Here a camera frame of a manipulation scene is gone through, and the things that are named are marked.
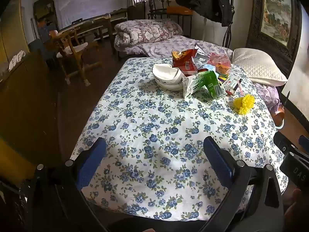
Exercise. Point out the copper bowl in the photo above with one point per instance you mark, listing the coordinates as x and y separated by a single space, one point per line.
280 113

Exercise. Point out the white red cigarette box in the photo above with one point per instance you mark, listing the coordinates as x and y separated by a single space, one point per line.
231 84

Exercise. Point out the metal coat stand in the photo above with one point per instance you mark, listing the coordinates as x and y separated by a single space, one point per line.
228 33

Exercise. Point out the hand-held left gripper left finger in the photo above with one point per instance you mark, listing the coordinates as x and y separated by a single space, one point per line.
93 164

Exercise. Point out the person's right hand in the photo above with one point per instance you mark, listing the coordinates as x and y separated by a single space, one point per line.
295 204

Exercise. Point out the blue floral bedsheet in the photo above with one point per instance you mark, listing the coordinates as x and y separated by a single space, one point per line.
157 125

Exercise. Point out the white cloth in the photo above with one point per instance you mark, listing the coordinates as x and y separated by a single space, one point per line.
17 59

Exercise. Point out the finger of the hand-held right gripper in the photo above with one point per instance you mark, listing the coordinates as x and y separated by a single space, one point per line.
304 142
286 146

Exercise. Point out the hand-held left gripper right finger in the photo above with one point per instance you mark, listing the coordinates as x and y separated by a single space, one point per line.
217 164

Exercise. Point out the purple floral sheet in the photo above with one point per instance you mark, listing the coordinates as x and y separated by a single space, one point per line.
169 47

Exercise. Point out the white quilted pillow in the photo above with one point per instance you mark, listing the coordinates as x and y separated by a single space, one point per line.
258 65

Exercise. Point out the yellow foam net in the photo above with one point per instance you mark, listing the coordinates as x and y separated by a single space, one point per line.
246 104

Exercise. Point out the folded purple floral quilt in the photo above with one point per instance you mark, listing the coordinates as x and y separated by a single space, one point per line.
144 31

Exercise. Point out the orange plastic bag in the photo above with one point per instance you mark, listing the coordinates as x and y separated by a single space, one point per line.
221 64

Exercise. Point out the light blue packet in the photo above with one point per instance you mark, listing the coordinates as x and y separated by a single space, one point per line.
208 67

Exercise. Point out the red yellow foil snack bag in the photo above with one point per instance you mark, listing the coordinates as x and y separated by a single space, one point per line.
184 53

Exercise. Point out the wooden cabinet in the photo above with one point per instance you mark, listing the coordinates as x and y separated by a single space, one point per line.
24 101

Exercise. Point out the landscape painting in carved frame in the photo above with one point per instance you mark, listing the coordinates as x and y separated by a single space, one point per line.
277 9

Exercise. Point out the light wooden chair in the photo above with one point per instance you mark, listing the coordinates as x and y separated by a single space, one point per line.
72 42

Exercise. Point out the dark framed picture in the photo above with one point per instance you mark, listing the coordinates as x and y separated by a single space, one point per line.
44 9

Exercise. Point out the white paper bowl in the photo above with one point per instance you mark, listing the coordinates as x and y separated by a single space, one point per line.
165 71

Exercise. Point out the long wooden table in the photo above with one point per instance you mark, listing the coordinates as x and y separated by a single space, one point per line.
91 23

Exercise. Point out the green white plastic packet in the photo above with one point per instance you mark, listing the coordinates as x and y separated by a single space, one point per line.
198 84

